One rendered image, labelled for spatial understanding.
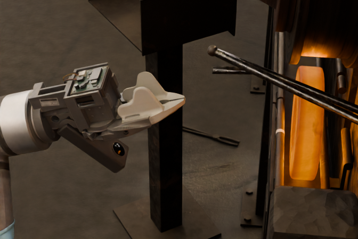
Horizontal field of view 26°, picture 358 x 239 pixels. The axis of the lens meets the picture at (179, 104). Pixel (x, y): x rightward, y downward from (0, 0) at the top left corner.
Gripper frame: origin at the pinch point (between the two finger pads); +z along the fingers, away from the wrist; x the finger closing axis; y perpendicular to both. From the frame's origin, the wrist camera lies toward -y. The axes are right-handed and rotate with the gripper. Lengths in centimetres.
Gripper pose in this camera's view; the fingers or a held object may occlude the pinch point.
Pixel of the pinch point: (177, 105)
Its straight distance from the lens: 108.6
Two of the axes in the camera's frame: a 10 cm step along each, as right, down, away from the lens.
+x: 1.1, -6.1, 7.8
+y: -3.1, -7.7, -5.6
